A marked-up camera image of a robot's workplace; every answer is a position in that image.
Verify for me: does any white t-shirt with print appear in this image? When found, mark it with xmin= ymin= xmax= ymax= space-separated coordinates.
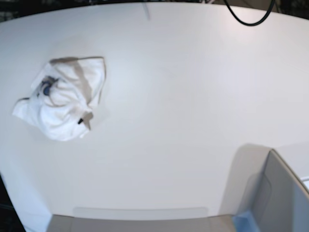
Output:
xmin=12 ymin=57 xmax=106 ymax=141

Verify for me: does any grey cardboard box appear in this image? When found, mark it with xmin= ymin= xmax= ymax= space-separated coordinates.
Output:
xmin=219 ymin=144 xmax=309 ymax=232

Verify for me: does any black cable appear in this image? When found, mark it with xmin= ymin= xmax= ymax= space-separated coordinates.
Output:
xmin=223 ymin=0 xmax=275 ymax=26

